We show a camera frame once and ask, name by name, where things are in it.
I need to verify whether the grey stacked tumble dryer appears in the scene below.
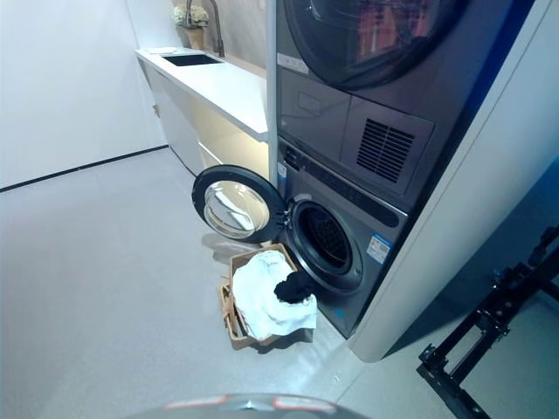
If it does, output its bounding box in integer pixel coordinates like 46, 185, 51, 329
275, 0, 536, 215

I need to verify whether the white crumpled cloth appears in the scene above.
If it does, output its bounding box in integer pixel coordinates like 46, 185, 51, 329
231, 249, 319, 342

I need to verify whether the round glass washer door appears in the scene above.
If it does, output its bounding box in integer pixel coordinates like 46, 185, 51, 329
191, 164, 287, 244

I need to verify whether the black rectangular sink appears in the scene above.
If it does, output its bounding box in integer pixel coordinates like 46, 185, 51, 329
160, 53, 226, 68

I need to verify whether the black metal frame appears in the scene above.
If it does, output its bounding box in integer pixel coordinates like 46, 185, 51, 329
416, 226, 559, 419

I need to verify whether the grey front-load washing machine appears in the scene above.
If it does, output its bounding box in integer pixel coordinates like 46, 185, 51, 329
275, 134, 410, 340

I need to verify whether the silver robot torso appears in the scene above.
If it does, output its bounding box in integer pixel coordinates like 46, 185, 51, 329
126, 392, 350, 419

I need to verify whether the brown wicker laundry basket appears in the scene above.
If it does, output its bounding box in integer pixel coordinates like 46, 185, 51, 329
217, 244, 316, 352

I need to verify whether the black garment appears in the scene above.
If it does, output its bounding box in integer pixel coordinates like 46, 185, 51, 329
273, 272, 316, 306

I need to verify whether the beige flower pot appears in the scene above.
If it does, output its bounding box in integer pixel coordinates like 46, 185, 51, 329
183, 27, 207, 50

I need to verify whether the white counter cabinet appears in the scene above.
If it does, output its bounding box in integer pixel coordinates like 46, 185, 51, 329
135, 45, 270, 184

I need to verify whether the white flower bunch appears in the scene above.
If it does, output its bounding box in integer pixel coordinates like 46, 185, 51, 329
173, 5, 210, 31

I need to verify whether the blue white energy sticker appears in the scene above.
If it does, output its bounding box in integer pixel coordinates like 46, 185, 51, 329
365, 233, 391, 265

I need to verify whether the tall metal faucet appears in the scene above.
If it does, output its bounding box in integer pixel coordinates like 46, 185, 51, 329
185, 0, 226, 58

